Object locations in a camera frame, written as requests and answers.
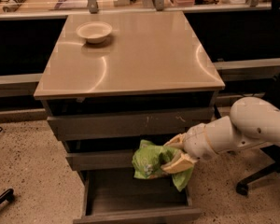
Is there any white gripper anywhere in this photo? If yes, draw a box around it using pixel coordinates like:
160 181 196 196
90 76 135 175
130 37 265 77
161 123 216 174

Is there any green rice chip bag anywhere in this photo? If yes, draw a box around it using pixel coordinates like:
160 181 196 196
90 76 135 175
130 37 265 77
132 140 194 191

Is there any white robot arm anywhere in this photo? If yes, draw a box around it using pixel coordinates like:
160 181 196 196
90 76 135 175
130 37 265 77
161 97 280 174

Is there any top grey drawer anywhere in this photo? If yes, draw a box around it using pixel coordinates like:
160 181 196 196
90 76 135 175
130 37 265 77
48 107 214 141

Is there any grey drawer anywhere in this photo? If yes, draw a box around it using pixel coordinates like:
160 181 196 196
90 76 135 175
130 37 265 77
66 149 133 171
48 107 214 141
73 167 202 224

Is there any middle grey drawer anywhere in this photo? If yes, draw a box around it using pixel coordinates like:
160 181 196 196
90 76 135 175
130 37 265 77
66 149 133 171

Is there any bottom grey drawer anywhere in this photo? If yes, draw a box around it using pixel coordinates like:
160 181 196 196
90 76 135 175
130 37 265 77
73 167 202 224

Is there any grey drawer cabinet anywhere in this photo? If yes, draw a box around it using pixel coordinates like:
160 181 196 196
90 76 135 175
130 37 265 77
33 10 226 224

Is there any black office chair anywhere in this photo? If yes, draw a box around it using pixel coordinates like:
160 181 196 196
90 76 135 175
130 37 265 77
235 58 280 196

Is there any long background workbench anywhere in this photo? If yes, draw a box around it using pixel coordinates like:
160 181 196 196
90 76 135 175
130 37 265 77
0 0 280 123

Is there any white bowl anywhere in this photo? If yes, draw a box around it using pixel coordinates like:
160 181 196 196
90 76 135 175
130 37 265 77
76 21 112 44

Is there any black chair leg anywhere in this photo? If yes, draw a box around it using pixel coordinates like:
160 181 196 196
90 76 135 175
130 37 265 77
0 189 15 204

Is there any black coiled tool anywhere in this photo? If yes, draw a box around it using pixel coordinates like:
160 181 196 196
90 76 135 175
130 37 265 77
3 0 27 12

